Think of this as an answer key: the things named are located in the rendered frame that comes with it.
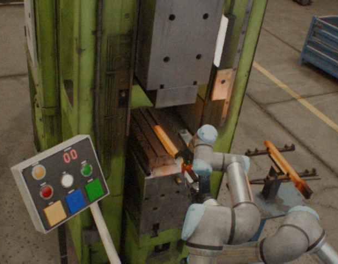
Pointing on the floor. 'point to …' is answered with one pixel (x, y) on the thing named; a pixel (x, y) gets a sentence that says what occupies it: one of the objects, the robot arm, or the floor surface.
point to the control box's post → (62, 243)
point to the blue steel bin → (326, 45)
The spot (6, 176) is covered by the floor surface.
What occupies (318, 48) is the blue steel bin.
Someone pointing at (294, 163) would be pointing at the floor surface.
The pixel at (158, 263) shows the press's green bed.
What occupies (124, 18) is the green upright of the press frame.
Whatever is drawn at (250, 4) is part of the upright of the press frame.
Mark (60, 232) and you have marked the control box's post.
